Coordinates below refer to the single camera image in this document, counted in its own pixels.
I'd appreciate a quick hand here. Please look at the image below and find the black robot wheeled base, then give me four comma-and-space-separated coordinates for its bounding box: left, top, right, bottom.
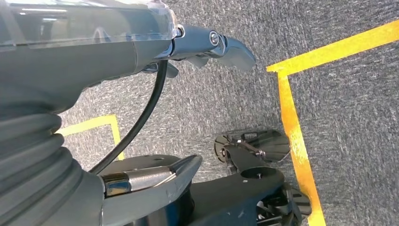
103, 130, 312, 226

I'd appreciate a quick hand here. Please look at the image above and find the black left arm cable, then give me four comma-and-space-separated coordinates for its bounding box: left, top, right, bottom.
88, 60, 169, 175

